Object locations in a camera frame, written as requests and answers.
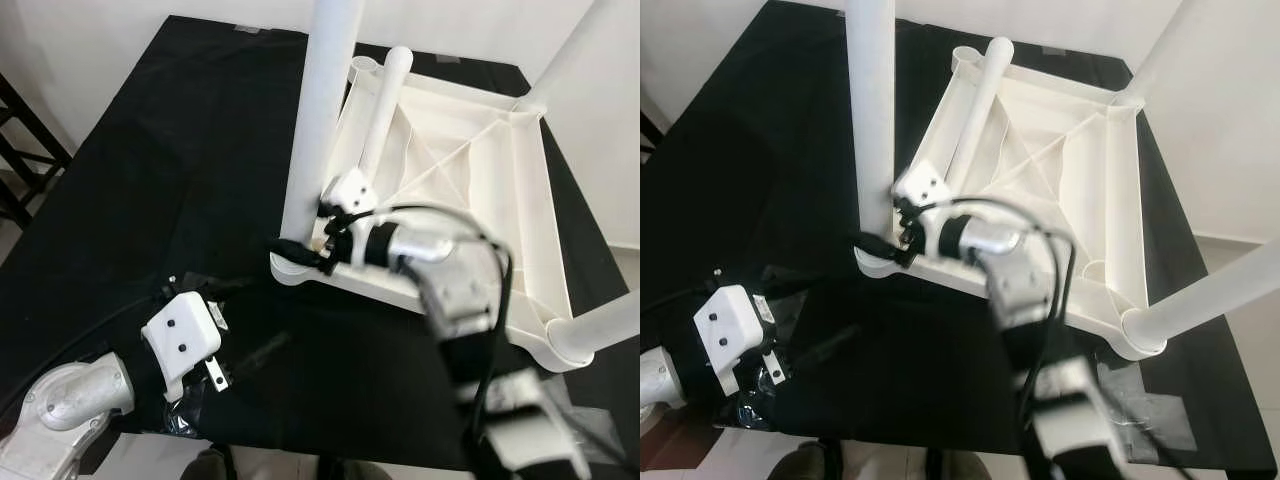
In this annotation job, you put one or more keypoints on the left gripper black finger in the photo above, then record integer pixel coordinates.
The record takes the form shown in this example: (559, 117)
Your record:
(828, 345)
(265, 350)

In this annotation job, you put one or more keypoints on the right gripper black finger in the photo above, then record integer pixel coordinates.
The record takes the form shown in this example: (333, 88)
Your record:
(880, 248)
(298, 254)

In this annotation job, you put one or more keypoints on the white plastic table leg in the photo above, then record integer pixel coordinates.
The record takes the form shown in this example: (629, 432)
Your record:
(1155, 50)
(600, 330)
(565, 55)
(385, 110)
(1210, 295)
(870, 100)
(320, 100)
(980, 105)

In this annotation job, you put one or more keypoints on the white plastic children table top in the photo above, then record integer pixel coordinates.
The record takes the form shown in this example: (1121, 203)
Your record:
(470, 150)
(1060, 140)

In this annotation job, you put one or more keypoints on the small clear tape piece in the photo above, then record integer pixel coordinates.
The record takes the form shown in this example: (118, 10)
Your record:
(1055, 50)
(445, 58)
(245, 28)

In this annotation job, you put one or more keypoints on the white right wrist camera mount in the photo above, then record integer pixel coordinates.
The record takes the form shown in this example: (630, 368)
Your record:
(920, 188)
(350, 190)

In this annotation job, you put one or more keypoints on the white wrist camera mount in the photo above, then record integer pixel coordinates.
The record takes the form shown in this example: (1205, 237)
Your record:
(920, 188)
(730, 330)
(180, 335)
(350, 190)

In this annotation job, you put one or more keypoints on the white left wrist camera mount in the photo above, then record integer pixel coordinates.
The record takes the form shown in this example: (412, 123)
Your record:
(180, 335)
(730, 330)

